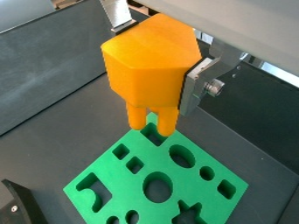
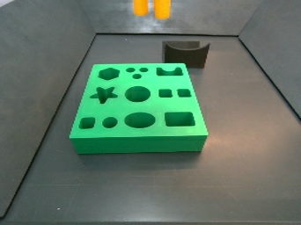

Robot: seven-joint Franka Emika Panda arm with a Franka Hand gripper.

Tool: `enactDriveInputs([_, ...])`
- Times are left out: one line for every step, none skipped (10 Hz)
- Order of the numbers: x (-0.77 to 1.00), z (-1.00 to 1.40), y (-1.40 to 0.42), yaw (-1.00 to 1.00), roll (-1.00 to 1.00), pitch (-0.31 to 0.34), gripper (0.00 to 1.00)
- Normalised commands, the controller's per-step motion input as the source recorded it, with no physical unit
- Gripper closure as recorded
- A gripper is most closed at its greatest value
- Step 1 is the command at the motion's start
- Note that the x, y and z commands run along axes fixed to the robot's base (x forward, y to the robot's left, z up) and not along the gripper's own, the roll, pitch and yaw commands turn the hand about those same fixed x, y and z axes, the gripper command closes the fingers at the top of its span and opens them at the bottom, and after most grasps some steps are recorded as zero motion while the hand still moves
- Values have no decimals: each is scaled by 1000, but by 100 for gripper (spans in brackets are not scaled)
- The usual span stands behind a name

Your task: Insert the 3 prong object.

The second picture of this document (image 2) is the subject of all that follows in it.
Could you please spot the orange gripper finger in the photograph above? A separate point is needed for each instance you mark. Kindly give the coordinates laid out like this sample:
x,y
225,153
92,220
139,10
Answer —
x,y
140,7
162,8

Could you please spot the black curved U-shaped piece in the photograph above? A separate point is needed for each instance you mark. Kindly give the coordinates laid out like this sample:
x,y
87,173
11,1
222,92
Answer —
x,y
187,52

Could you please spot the green shape sorter block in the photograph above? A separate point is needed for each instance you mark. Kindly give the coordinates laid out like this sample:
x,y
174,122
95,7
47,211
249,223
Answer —
x,y
139,108

